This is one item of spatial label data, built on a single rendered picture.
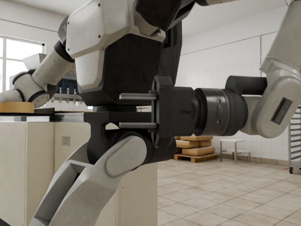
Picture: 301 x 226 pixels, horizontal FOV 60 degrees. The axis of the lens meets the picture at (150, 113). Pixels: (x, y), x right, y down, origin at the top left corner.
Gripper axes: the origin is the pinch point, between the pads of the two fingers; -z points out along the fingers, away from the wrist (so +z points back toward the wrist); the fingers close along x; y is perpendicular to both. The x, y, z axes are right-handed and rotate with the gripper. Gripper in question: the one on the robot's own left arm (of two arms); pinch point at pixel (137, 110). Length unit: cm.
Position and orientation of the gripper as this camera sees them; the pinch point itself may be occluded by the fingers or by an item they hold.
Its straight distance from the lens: 44.8
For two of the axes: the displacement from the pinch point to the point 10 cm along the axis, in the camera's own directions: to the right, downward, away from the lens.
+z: 9.7, 0.1, 2.3
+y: 2.3, -0.2, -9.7
